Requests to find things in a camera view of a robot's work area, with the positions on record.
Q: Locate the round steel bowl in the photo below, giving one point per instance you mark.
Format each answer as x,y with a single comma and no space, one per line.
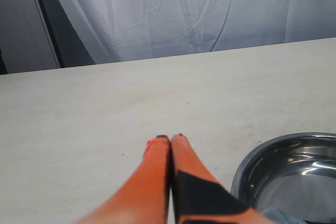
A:
294,173

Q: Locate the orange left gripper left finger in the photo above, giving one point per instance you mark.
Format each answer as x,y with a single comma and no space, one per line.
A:
144,197

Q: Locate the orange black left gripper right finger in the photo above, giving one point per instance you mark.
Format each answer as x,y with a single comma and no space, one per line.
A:
198,197

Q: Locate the white backdrop curtain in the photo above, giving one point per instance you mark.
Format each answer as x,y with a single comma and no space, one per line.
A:
125,30

